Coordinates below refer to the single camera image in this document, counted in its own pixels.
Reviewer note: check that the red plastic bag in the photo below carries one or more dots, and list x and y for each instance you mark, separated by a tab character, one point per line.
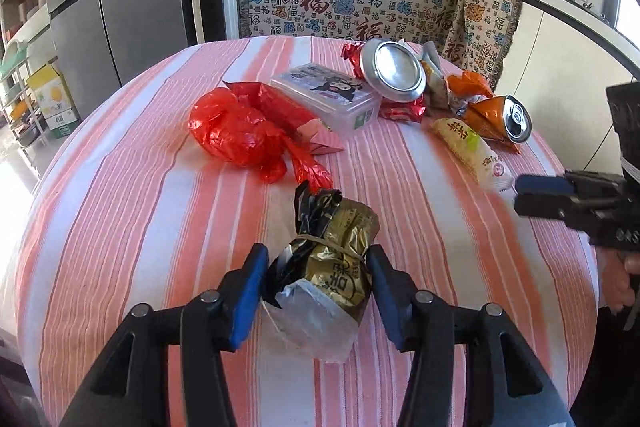
235	132

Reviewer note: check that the white red paper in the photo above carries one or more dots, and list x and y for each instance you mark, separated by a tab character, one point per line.
325	139

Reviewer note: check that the white cabinet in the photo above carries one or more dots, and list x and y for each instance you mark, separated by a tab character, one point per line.
550	57

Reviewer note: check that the orange snack wrapper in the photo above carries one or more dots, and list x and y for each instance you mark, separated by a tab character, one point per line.
465	84

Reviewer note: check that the green plastic basket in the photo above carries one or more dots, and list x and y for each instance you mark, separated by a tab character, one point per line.
12	64

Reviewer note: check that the gold black snack bag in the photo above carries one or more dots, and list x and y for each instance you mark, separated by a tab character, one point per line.
330	272

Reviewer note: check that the person's right hand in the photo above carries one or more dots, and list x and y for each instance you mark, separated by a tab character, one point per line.
620	287

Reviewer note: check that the small printed blanket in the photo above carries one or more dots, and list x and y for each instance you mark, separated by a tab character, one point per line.
490	22

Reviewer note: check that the silver yellow chip bag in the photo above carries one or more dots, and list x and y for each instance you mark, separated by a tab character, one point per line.
435	82

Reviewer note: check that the clear plastic box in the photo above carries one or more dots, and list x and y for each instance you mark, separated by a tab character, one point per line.
320	89

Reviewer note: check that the metal shelf rack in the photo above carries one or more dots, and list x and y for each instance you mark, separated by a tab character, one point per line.
20	107

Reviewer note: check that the white yellow snack wrapper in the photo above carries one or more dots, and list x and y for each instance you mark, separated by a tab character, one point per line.
475	152

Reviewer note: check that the crushed red can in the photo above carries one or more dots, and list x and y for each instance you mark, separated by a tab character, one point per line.
395	69

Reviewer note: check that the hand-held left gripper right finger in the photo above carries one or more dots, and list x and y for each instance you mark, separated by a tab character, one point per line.
387	302

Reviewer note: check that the crushed orange can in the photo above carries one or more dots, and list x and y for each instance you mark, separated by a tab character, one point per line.
492	117

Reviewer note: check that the red snack wrapper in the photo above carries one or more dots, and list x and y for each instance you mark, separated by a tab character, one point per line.
402	111

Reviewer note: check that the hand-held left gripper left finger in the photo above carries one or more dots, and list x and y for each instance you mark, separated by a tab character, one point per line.
247	292

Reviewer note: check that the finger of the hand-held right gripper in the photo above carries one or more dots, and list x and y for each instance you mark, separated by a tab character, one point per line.
540	184
540	207

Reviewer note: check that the yellow cardboard box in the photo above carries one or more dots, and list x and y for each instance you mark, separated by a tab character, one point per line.
52	102

